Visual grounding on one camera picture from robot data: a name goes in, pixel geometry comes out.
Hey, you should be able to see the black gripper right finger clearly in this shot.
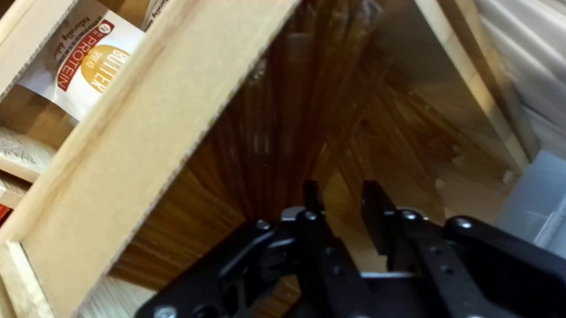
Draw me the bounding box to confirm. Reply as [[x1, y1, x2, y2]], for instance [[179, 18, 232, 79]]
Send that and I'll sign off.
[[359, 178, 566, 318]]

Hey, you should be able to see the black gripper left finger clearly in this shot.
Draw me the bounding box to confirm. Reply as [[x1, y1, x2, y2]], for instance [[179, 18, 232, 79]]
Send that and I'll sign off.
[[135, 178, 361, 318]]

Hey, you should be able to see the brown wooden stir stick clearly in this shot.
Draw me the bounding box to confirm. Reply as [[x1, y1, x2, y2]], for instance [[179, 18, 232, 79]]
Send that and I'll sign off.
[[306, 0, 386, 191]]

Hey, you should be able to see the brown stir stick pile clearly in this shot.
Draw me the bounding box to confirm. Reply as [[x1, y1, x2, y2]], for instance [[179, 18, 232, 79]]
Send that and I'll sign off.
[[112, 0, 450, 290]]

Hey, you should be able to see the bamboo tiered organizer shelf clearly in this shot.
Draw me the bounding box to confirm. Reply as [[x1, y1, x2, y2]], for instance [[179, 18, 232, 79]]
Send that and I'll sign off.
[[0, 0, 566, 318]]

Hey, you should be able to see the clear bag of wrapped straws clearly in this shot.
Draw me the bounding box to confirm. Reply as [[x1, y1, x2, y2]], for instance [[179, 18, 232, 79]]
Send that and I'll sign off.
[[474, 0, 566, 254]]

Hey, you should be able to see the white nut butter packet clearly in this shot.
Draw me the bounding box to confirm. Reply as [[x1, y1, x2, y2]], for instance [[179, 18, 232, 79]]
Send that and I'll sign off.
[[16, 7, 149, 122]]

